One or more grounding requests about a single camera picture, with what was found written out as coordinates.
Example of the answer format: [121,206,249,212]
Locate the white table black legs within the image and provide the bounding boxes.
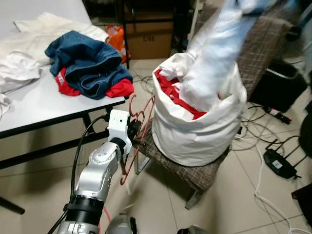
[0,0,127,172]

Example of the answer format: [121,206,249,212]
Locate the white laundry bag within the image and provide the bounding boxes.
[152,51,249,168]

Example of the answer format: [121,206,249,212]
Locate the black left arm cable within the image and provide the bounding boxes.
[48,114,111,234]

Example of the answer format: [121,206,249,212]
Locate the blue jeans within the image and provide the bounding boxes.
[45,30,134,101]

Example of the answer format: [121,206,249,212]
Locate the brown checked chrome chair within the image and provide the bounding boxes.
[133,14,294,211]

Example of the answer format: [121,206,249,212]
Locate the brown cardboard box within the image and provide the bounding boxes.
[124,22,175,60]

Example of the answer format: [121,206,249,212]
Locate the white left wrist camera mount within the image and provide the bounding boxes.
[107,109,133,156]

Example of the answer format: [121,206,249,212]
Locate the grey robot leg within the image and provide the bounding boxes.
[177,225,211,234]

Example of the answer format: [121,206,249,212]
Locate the red garment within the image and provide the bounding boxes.
[54,67,135,99]

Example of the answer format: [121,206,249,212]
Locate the black bin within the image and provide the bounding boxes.
[249,61,298,113]

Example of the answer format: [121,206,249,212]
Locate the white power strip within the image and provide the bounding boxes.
[234,124,247,140]

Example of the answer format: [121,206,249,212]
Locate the white shirt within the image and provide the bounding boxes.
[178,0,294,114]

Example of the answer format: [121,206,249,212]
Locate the red clothes pile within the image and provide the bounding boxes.
[155,68,223,120]

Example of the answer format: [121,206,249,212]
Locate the orange bag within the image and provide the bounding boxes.
[104,24,129,65]

